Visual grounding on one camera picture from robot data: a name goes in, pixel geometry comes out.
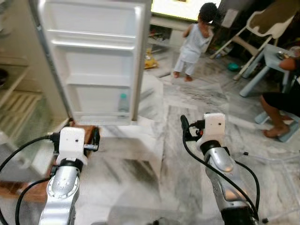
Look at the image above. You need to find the white fridge door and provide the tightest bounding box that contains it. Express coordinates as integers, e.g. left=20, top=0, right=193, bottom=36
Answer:
left=37, top=0, right=152, bottom=127

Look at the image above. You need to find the fridge body with shelves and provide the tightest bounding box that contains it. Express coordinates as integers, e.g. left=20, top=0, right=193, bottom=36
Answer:
left=0, top=0, right=72, bottom=181

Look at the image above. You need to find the clear water bottle green cap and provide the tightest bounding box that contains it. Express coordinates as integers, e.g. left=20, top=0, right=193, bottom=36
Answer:
left=118, top=93, right=130, bottom=116

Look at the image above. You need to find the small green bowl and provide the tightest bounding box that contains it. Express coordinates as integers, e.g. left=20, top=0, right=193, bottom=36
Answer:
left=227, top=62, right=241, bottom=72

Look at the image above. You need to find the pale blue low stool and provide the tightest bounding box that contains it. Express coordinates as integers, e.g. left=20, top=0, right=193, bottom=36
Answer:
left=255, top=112, right=300, bottom=143

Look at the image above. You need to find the yellow snack packet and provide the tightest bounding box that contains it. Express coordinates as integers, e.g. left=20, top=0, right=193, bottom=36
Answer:
left=144, top=49, right=159, bottom=70

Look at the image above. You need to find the small child in white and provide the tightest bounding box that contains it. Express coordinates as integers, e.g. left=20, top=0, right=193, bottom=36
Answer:
left=172, top=2, right=219, bottom=83

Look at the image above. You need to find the seated person in black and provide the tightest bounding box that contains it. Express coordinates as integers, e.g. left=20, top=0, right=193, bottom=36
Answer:
left=259, top=45, right=300, bottom=139

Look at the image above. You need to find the pale blue small table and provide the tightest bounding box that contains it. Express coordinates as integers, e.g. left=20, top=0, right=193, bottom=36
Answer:
left=239, top=44, right=300, bottom=98

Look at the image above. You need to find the white television stand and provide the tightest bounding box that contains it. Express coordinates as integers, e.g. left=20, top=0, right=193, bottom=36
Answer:
left=149, top=16, right=216, bottom=52

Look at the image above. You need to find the small metal bowl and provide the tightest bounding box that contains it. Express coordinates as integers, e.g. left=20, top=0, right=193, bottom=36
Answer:
left=276, top=50, right=292, bottom=61

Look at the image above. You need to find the bright television screen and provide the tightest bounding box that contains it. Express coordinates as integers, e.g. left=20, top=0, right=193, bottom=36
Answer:
left=151, top=0, right=222, bottom=22

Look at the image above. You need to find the white brown plastic chair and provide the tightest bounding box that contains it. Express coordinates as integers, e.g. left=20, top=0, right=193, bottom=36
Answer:
left=210, top=0, right=300, bottom=81

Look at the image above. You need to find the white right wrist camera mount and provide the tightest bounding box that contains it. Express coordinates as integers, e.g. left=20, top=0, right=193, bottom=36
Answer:
left=196, top=112, right=227, bottom=147

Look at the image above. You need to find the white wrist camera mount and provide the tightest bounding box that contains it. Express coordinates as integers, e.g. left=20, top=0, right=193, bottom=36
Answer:
left=56, top=126, right=88, bottom=165
left=196, top=112, right=227, bottom=147

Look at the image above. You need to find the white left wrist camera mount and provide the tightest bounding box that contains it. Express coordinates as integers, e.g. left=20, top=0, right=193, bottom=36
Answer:
left=56, top=126, right=88, bottom=165

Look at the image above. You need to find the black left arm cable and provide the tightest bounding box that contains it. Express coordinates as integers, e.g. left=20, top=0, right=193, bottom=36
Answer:
left=0, top=132, right=61, bottom=225

